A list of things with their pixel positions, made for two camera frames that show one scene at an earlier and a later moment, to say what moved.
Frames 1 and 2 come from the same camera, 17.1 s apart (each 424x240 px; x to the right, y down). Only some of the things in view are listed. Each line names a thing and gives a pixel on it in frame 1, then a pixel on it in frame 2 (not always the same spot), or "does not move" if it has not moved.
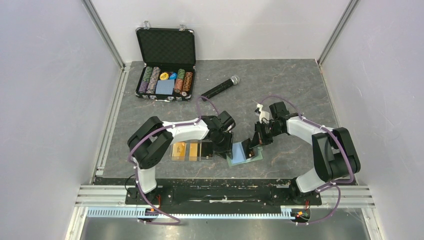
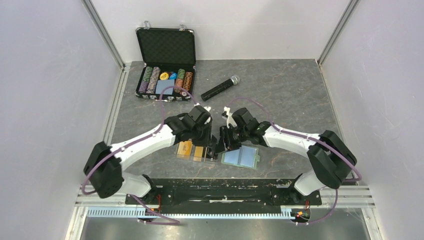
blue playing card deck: [165, 87] does not move
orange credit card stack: [178, 151] → [185, 148]
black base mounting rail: [224, 192] does not move
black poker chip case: [168, 54] does not move
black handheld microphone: [234, 80] does not move
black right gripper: [257, 141] → [225, 143]
